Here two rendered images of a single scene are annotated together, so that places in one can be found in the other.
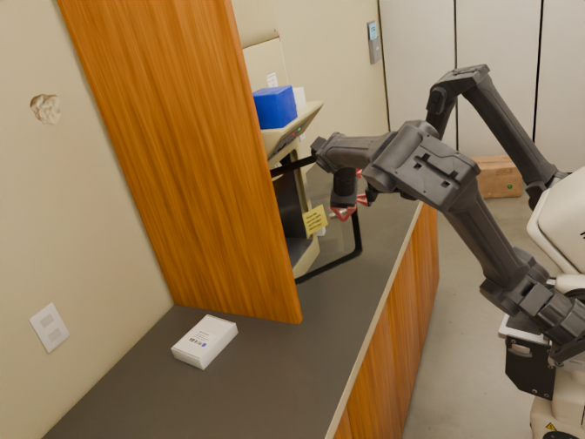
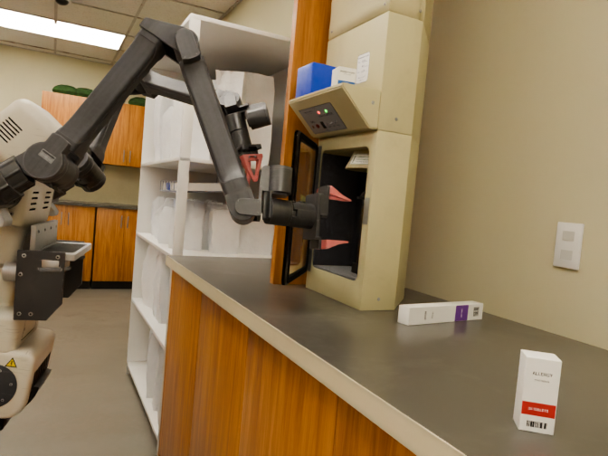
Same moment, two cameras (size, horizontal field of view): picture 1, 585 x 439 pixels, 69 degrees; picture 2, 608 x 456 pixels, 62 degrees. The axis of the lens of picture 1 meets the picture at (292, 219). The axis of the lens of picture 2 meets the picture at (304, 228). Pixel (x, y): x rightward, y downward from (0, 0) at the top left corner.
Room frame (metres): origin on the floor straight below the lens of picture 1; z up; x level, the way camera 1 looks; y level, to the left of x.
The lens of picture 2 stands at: (1.98, -1.26, 1.21)
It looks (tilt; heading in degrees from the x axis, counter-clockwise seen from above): 3 degrees down; 123
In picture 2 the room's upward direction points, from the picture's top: 5 degrees clockwise
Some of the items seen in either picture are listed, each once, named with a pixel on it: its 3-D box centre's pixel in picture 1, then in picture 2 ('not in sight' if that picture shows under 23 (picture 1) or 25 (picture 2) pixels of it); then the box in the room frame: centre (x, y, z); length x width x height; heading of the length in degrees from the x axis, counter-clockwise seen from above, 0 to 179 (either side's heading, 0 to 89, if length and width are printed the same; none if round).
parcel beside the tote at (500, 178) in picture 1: (494, 176); not in sight; (3.37, -1.82, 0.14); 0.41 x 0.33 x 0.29; 66
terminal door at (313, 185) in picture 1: (315, 218); (300, 208); (1.19, -0.07, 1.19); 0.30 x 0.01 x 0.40; 112
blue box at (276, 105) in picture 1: (271, 107); (318, 83); (1.17, -0.01, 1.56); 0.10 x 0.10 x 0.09; 60
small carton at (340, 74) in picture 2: (293, 99); (343, 80); (1.29, -0.08, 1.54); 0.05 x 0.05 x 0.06; 50
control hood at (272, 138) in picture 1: (290, 132); (329, 113); (1.23, -0.05, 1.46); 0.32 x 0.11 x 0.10; 150
